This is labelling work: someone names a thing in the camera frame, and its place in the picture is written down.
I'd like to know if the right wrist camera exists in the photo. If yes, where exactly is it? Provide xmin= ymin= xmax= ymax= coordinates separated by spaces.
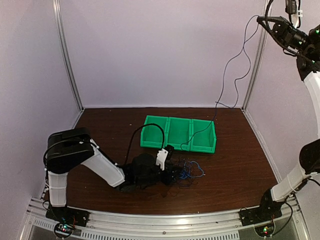
xmin=285 ymin=0 xmax=303 ymax=29

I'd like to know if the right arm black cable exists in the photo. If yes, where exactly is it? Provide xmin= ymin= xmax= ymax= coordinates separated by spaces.
xmin=262 ymin=0 xmax=301 ymax=56

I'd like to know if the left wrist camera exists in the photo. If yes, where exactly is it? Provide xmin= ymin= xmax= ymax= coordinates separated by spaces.
xmin=155 ymin=145 xmax=174 ymax=171

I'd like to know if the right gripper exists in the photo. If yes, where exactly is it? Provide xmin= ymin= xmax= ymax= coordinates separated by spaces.
xmin=257 ymin=14 xmax=314 ymax=50

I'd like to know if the black thin cable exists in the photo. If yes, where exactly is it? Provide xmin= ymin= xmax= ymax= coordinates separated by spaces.
xmin=180 ymin=14 xmax=260 ymax=151

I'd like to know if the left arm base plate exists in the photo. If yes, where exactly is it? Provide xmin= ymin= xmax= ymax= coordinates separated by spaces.
xmin=45 ymin=205 xmax=90 ymax=239

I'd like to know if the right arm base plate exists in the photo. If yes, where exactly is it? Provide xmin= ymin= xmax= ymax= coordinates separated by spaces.
xmin=238 ymin=207 xmax=282 ymax=238

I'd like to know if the green bin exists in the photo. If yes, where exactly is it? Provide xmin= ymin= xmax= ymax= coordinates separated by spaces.
xmin=190 ymin=119 xmax=217 ymax=154
xmin=140 ymin=115 xmax=169 ymax=149
xmin=166 ymin=117 xmax=192 ymax=152

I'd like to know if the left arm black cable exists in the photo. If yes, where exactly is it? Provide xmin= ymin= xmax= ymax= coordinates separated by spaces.
xmin=117 ymin=122 xmax=168 ymax=168

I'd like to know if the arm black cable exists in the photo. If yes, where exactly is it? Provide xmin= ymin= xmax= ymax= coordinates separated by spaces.
xmin=117 ymin=122 xmax=168 ymax=168
xmin=262 ymin=0 xmax=301 ymax=56

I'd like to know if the right aluminium post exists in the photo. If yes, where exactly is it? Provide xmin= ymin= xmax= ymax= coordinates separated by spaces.
xmin=241 ymin=26 xmax=267 ymax=113

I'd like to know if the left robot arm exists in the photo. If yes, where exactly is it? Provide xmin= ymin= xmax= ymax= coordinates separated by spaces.
xmin=43 ymin=127 xmax=182 ymax=222

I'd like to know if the aluminium post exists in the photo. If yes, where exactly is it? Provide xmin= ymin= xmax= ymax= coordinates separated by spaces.
xmin=241 ymin=26 xmax=267 ymax=113
xmin=52 ymin=0 xmax=84 ymax=112

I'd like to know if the right green bin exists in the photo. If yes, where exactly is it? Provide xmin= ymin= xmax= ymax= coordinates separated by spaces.
xmin=190 ymin=119 xmax=217 ymax=154

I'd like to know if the middle green bin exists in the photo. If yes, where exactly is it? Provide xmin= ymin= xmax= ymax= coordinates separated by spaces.
xmin=166 ymin=117 xmax=192 ymax=152

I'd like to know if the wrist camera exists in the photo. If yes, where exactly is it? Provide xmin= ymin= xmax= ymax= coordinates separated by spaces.
xmin=155 ymin=145 xmax=174 ymax=171
xmin=285 ymin=0 xmax=303 ymax=29

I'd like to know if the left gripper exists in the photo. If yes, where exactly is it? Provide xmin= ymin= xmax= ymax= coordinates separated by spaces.
xmin=136 ymin=162 xmax=183 ymax=186

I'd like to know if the blue cable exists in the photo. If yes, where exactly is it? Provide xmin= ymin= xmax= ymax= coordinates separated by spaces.
xmin=174 ymin=159 xmax=207 ymax=182

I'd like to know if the left aluminium post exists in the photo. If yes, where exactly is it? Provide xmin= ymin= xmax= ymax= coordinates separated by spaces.
xmin=52 ymin=0 xmax=84 ymax=112

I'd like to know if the left green bin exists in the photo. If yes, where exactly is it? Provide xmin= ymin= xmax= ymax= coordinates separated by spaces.
xmin=140 ymin=115 xmax=169 ymax=149

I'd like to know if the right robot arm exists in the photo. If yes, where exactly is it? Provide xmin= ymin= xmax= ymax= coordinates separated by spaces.
xmin=256 ymin=16 xmax=320 ymax=221

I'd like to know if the front aluminium rail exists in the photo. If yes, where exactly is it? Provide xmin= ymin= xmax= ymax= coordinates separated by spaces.
xmin=17 ymin=197 xmax=311 ymax=240

